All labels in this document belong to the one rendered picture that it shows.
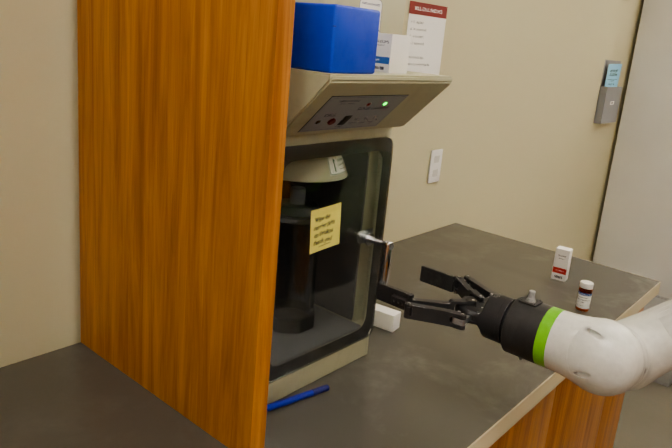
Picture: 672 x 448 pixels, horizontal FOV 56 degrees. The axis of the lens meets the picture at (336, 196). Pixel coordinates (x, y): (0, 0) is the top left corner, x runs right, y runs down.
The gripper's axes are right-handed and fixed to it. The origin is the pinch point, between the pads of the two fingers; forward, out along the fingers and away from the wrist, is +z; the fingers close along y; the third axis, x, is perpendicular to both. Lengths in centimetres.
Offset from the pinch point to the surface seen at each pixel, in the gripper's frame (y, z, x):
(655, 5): -285, 45, -72
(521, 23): -145, 54, -52
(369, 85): 17.0, -0.4, -35.1
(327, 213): 12.3, 9.3, -12.5
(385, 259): 0.5, 4.6, -3.2
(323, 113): 21.5, 4.0, -30.5
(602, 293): -84, -11, 20
